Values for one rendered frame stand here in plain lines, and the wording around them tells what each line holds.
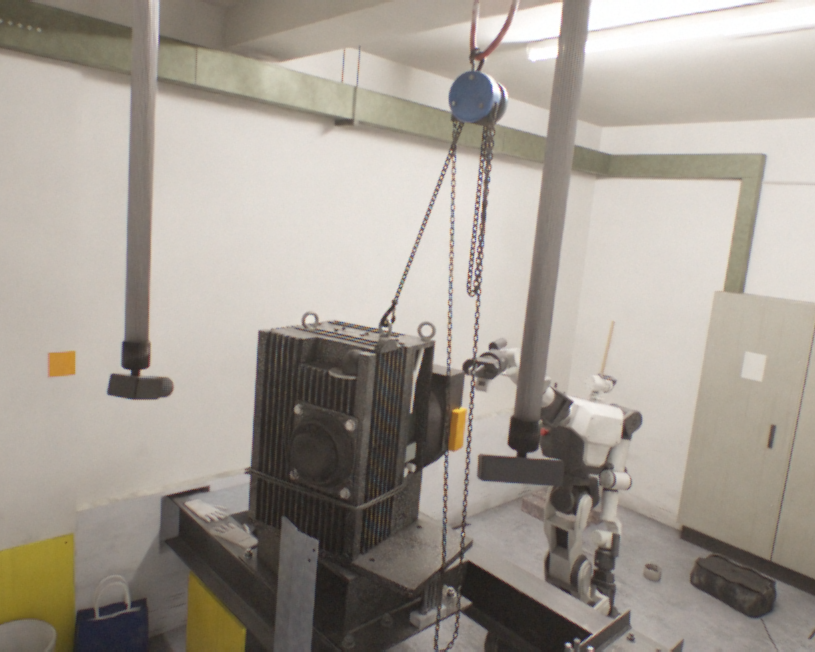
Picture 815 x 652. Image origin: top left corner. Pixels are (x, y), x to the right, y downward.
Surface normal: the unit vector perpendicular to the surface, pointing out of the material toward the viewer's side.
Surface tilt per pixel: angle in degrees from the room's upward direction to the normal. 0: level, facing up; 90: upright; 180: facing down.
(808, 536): 90
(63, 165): 90
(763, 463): 90
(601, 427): 85
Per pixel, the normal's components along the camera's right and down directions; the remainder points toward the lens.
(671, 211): -0.73, 0.04
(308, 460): -0.54, 0.08
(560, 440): -0.90, -0.03
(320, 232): 0.67, 0.17
